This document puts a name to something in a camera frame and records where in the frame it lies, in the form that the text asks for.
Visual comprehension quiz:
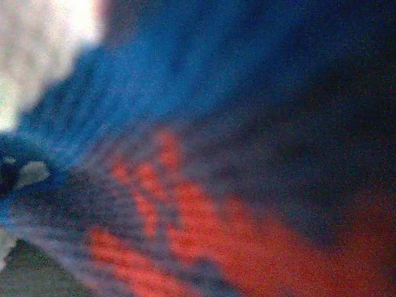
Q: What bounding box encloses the blue white red patterned cloth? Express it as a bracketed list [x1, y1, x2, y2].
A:
[1, 1, 395, 296]

